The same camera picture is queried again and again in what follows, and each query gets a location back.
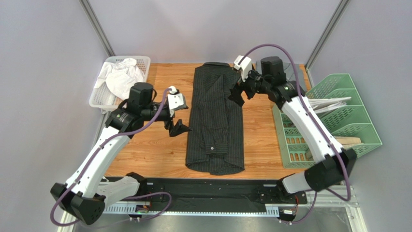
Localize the dark pinstriped long sleeve shirt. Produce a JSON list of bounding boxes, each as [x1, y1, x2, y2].
[[185, 62, 245, 175]]

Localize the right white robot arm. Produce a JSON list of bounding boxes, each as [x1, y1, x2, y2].
[[229, 56, 357, 196]]

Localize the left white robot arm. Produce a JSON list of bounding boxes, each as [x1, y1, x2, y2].
[[50, 82, 191, 226]]

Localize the white shirt in basket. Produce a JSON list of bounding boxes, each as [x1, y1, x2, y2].
[[94, 58, 145, 100]]

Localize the white plastic laundry basket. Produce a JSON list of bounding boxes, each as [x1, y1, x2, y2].
[[89, 56, 151, 114]]

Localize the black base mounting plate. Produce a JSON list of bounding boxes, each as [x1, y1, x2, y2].
[[103, 176, 308, 214]]

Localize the white papers in rack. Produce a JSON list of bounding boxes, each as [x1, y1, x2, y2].
[[309, 97, 352, 115]]

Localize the green plastic file rack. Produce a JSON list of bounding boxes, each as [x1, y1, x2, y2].
[[272, 73, 382, 169]]

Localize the brown book in rack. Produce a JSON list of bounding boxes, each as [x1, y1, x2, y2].
[[334, 136, 362, 149]]

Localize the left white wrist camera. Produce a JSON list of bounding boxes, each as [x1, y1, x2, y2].
[[167, 86, 189, 117]]

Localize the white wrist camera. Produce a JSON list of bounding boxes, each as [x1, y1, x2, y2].
[[233, 56, 252, 82], [167, 86, 189, 117]]

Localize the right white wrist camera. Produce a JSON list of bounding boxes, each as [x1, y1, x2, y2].
[[233, 56, 252, 82]]

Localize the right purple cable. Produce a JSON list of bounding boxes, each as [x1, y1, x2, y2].
[[237, 43, 352, 225]]

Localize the right corner aluminium post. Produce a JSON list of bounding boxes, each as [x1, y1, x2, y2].
[[305, 0, 351, 71]]

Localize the corner aluminium post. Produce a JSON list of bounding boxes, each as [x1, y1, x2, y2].
[[305, 0, 351, 71], [79, 0, 115, 56]]

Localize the left corner aluminium post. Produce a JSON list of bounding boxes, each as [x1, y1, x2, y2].
[[79, 0, 115, 56]]

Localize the aluminium frame rail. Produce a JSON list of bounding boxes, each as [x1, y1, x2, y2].
[[72, 179, 367, 232]]

